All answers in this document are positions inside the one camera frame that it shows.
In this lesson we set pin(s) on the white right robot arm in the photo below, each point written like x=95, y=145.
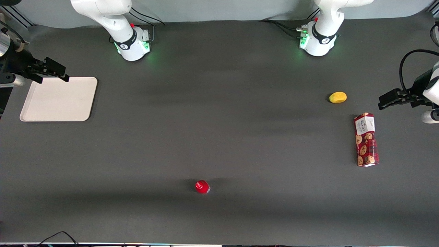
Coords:
x=113, y=17

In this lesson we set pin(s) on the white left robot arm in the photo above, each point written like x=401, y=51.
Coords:
x=325, y=24

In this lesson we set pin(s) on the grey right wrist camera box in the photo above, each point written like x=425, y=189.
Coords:
x=10, y=81

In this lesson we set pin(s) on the red cookie box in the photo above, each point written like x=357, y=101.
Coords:
x=366, y=144

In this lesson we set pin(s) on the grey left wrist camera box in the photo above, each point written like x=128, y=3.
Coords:
x=428, y=117

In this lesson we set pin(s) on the cream plastic tray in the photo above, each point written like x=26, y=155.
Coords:
x=58, y=103

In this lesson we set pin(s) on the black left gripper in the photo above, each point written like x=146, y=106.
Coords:
x=417, y=85

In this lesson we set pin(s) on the yellow mango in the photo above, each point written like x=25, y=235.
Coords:
x=337, y=97

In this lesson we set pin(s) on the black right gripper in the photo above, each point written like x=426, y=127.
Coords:
x=17, y=61

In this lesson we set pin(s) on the aluminium frame rail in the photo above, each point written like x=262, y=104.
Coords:
x=17, y=16

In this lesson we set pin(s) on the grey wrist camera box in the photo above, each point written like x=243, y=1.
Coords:
x=10, y=81
x=428, y=117

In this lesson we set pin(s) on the red coke bottle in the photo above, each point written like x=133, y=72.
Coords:
x=202, y=187

